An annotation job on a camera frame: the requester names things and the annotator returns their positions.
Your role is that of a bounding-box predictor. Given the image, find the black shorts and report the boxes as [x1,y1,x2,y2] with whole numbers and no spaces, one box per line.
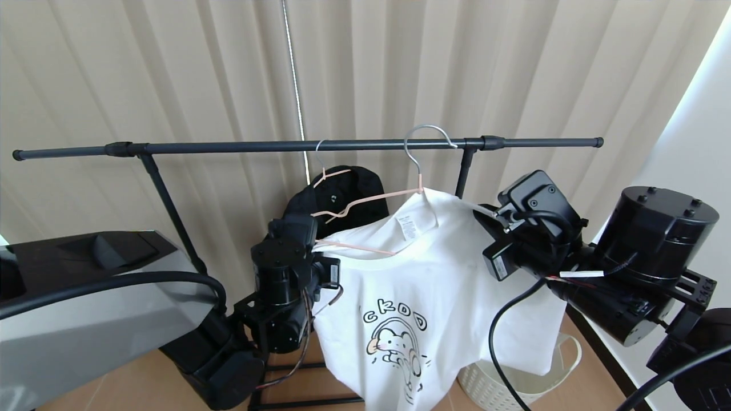
[284,166,389,239]

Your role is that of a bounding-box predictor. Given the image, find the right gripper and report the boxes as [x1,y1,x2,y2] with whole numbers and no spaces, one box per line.
[483,231,678,347]

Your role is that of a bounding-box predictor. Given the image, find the black clothes rack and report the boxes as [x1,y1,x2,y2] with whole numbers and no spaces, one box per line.
[13,136,604,411]

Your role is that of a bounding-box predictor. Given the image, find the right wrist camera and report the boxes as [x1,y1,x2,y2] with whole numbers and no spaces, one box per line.
[497,170,584,243]

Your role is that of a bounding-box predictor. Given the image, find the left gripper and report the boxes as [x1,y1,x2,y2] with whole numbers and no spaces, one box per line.
[258,255,343,353]

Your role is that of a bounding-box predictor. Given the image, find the white laundry basket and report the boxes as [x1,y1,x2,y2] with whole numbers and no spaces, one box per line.
[457,332,583,411]

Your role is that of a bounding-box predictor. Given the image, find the pink clothes hanger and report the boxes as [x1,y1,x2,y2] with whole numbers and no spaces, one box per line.
[311,140,353,190]
[311,124,459,256]

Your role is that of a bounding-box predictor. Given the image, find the white printed garment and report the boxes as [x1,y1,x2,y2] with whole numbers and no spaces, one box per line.
[311,187,568,407]

